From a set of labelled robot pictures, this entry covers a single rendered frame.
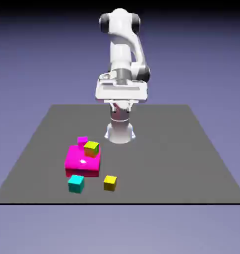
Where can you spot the large magenta box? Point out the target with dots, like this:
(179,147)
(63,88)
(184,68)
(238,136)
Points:
(80,160)

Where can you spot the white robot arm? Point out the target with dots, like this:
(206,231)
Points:
(120,35)

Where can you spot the small cyan cube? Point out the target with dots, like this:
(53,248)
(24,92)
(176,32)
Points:
(76,184)

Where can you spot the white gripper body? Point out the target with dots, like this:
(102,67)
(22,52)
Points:
(121,91)

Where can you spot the small olive yellow cube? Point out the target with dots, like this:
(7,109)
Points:
(91,149)

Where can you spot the small magenta cube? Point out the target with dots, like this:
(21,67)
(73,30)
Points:
(81,140)

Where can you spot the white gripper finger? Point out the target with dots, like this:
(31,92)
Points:
(113,107)
(128,107)

